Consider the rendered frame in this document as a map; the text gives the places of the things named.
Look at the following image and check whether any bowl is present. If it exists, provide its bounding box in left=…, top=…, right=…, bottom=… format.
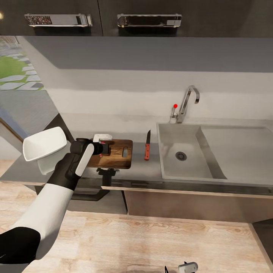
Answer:
left=23, top=127, right=67, bottom=162

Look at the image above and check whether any parer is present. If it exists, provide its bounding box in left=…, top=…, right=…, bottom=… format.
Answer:
left=145, top=130, right=151, bottom=160

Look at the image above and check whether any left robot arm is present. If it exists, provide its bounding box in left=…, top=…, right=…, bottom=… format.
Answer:
left=0, top=134, right=113, bottom=273

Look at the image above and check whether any cutting board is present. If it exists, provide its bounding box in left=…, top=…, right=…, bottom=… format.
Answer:
left=87, top=139, right=133, bottom=168

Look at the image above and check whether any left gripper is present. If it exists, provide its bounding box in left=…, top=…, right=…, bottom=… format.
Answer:
left=95, top=143, right=109, bottom=155

